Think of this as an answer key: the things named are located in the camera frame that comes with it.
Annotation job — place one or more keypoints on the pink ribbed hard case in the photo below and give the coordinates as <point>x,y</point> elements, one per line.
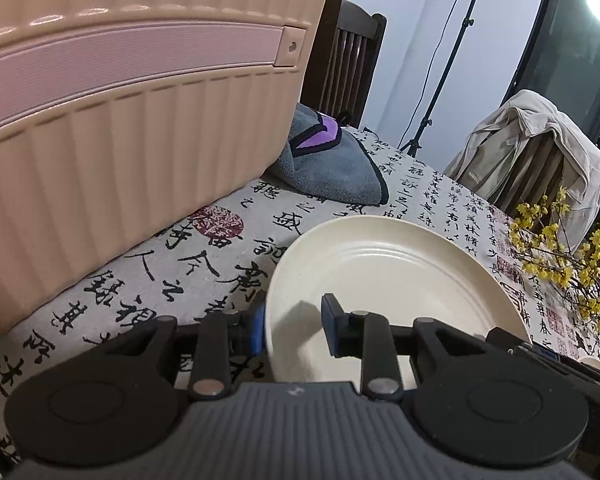
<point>130,135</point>

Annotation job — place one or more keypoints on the grey and purple cloth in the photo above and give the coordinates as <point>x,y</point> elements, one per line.
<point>330,175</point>

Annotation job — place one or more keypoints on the beige jacket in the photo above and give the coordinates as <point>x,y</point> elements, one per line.
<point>505,145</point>

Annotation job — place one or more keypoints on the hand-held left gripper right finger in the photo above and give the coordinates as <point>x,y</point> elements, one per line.
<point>332,332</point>

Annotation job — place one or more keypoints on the studio lamp on black stand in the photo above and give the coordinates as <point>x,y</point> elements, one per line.
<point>468,21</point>

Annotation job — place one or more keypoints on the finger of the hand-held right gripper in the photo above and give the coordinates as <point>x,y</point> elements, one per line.
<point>520,347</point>

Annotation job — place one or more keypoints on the calligraphy printed tablecloth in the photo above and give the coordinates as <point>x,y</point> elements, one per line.
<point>190,270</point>

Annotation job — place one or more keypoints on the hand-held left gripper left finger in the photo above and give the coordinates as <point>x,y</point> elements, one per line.
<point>257,332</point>

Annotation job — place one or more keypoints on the yellow flower branch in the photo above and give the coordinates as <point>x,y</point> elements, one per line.
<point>550,232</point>

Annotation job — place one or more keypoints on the dark wooden chair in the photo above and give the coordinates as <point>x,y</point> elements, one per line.
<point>352,60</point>
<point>535,175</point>

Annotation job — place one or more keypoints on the black framed glass door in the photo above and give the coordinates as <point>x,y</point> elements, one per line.
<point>565,35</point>

